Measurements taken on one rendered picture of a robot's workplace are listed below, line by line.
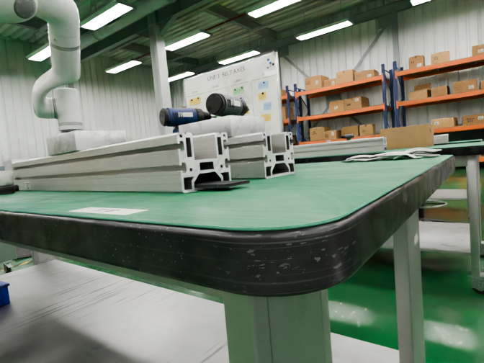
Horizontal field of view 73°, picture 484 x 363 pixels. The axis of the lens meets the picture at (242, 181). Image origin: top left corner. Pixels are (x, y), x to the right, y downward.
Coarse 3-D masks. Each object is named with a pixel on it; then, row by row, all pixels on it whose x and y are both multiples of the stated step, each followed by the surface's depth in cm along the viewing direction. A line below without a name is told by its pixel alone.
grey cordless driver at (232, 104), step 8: (216, 96) 87; (224, 96) 88; (208, 104) 88; (216, 104) 87; (224, 104) 87; (232, 104) 90; (240, 104) 94; (216, 112) 88; (224, 112) 89; (232, 112) 92; (240, 112) 95
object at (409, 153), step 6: (408, 150) 92; (414, 150) 85; (420, 150) 84; (426, 150) 84; (432, 150) 84; (438, 150) 84; (354, 156) 94; (360, 156) 92; (366, 156) 91; (372, 156) 90; (378, 156) 89; (384, 156) 88; (390, 156) 87; (396, 156) 86; (402, 156) 86; (408, 156) 85; (414, 156) 82; (426, 156) 84; (432, 156) 83; (342, 162) 96
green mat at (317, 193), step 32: (384, 160) 90; (416, 160) 77; (32, 192) 82; (64, 192) 71; (96, 192) 63; (128, 192) 56; (192, 192) 46; (224, 192) 43; (256, 192) 39; (288, 192) 37; (320, 192) 34; (352, 192) 32; (384, 192) 30; (192, 224) 23; (224, 224) 22; (256, 224) 21; (288, 224) 21; (320, 224) 21
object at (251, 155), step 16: (224, 144) 66; (240, 144) 65; (256, 144) 62; (272, 144) 67; (288, 144) 66; (240, 160) 65; (256, 160) 62; (272, 160) 62; (288, 160) 66; (240, 176) 64; (256, 176) 61; (272, 176) 62
